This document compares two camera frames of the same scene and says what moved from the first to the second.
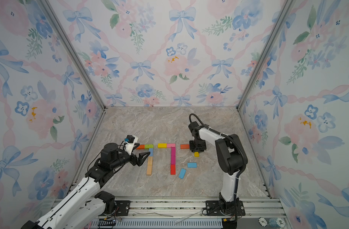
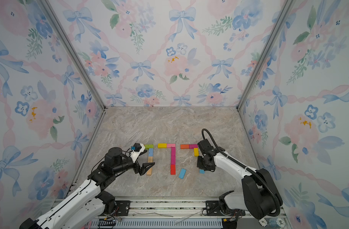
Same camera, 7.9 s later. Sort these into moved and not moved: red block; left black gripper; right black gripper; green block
Moved: right black gripper; left black gripper
Not moved: red block; green block
